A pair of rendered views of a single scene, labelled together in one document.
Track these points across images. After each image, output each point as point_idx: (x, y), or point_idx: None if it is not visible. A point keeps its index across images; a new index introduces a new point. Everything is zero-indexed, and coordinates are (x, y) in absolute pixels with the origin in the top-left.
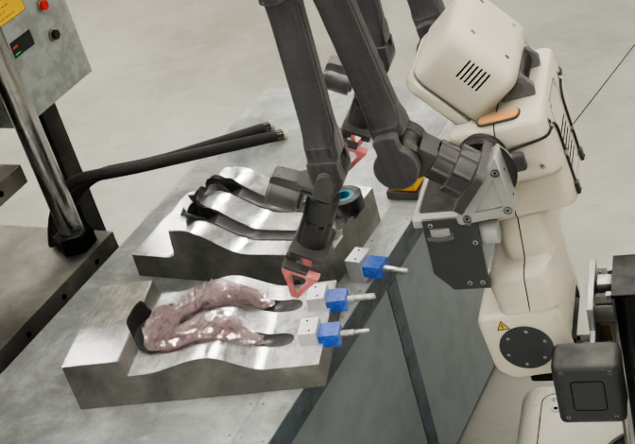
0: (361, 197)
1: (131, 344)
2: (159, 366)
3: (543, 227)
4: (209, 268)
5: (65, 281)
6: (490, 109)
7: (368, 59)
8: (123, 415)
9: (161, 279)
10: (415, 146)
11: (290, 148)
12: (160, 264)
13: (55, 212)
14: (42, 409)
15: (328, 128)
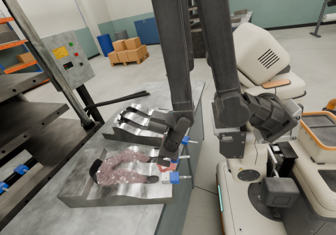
0: None
1: (90, 181)
2: (100, 194)
3: None
4: (126, 138)
5: (82, 139)
6: (268, 79)
7: (230, 34)
8: (86, 214)
9: (111, 140)
10: (245, 101)
11: (151, 97)
12: (110, 136)
13: (80, 117)
14: (55, 206)
15: (188, 89)
